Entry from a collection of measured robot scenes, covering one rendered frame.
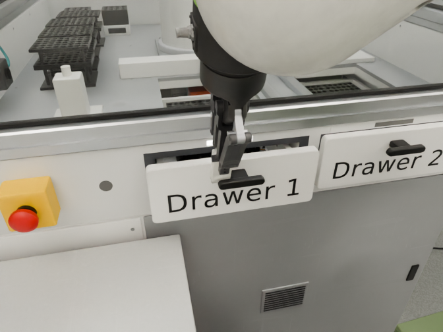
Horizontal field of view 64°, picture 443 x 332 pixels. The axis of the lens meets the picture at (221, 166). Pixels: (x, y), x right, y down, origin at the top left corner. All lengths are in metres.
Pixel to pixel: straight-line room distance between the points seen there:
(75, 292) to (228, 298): 0.39
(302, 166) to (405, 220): 0.38
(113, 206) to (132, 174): 0.07
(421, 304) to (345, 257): 0.81
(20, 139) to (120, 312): 0.30
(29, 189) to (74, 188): 0.07
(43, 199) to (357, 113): 0.54
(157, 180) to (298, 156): 0.24
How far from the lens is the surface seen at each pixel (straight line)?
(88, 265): 0.67
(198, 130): 0.58
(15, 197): 0.61
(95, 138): 0.59
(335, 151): 0.68
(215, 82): 0.38
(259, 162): 0.59
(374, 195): 0.83
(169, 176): 0.57
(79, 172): 0.62
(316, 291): 0.99
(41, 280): 0.68
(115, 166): 0.61
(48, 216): 0.62
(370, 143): 0.71
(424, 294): 1.75
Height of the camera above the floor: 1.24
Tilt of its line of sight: 33 degrees down
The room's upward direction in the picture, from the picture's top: straight up
